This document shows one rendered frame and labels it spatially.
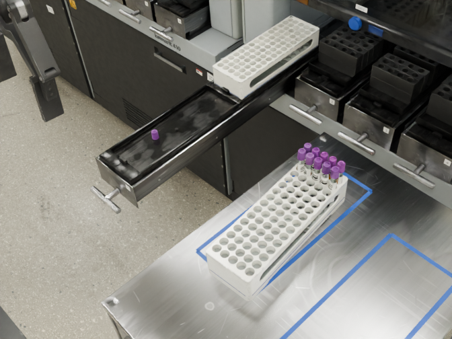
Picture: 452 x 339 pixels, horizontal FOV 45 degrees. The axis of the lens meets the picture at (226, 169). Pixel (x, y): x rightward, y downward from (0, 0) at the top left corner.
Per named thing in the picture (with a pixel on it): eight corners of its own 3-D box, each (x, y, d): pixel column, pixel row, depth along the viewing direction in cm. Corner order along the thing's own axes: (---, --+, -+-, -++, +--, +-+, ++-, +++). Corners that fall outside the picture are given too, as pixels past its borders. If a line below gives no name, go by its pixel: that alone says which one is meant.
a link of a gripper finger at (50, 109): (49, 67, 72) (52, 70, 71) (61, 111, 76) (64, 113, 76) (28, 77, 70) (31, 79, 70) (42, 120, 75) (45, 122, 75)
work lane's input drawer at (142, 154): (292, 47, 159) (293, 19, 152) (331, 66, 152) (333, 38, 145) (85, 189, 126) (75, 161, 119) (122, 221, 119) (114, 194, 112)
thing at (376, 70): (415, 101, 127) (420, 81, 122) (409, 105, 126) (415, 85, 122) (372, 81, 133) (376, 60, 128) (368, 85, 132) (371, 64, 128)
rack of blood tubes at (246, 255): (305, 175, 113) (306, 154, 109) (346, 199, 109) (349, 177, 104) (206, 271, 99) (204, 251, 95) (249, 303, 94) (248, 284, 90)
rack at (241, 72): (290, 34, 151) (290, 15, 147) (319, 48, 146) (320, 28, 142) (212, 86, 138) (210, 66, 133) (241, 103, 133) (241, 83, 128)
